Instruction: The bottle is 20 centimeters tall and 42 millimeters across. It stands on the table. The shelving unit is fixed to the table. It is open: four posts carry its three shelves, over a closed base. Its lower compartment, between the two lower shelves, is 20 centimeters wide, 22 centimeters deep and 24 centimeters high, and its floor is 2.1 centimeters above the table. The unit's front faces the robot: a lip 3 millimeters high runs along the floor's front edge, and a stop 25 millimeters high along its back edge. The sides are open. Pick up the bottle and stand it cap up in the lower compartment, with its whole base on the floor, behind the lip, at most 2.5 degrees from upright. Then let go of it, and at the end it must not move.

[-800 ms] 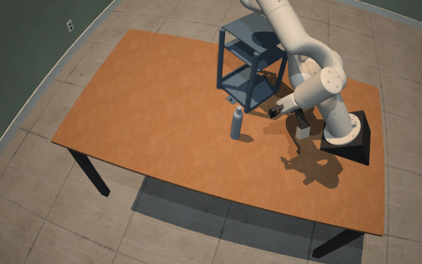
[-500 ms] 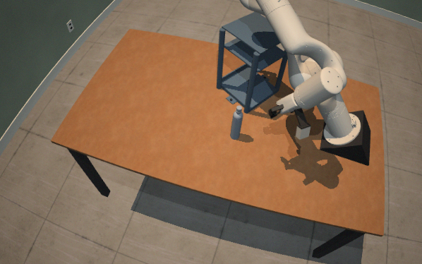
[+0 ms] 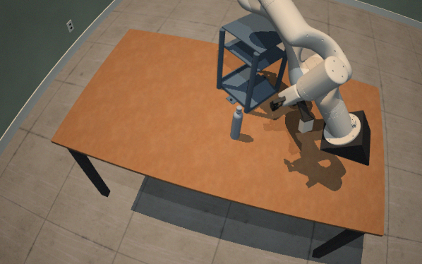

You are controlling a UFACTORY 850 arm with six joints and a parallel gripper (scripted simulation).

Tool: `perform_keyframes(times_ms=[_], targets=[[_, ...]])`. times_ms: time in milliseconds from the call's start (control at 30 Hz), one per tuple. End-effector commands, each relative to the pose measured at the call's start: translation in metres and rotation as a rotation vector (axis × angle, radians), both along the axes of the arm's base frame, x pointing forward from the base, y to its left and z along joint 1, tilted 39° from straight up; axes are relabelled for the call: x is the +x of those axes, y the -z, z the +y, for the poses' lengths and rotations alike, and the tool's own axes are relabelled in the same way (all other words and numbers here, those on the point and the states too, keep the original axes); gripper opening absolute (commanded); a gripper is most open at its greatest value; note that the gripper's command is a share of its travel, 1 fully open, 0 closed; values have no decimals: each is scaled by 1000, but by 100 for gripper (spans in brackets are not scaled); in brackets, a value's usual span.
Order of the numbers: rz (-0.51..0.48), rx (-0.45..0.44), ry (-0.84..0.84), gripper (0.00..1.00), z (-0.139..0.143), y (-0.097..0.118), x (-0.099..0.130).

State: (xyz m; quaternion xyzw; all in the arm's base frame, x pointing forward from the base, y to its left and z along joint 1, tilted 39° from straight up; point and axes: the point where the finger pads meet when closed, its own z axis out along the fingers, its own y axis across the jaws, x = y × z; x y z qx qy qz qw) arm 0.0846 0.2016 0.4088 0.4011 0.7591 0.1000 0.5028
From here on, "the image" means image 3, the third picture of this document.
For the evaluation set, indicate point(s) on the dark blue shelving unit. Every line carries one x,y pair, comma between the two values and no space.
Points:
256,41

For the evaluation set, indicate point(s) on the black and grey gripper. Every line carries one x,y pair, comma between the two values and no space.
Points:
289,96

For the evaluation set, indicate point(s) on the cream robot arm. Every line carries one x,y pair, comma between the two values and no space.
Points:
318,77

